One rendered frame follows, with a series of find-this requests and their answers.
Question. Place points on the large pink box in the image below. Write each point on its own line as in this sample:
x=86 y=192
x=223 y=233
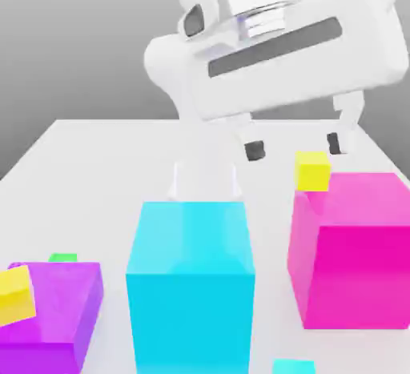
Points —
x=358 y=268

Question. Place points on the small green cube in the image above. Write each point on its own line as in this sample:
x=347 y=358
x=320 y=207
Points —
x=62 y=257

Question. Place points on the large cyan box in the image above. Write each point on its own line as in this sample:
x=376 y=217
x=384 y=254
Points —
x=189 y=310

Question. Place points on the large purple box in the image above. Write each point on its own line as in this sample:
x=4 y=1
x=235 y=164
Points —
x=61 y=310

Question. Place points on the small cyan cube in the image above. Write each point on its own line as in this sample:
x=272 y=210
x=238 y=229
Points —
x=293 y=367

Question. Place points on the small yellow cube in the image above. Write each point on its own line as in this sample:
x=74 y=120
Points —
x=14 y=297
x=312 y=172

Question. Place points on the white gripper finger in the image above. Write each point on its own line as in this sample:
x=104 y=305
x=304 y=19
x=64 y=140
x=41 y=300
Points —
x=248 y=133
x=349 y=111

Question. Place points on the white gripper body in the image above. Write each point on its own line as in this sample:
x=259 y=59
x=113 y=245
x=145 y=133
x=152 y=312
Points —
x=288 y=85

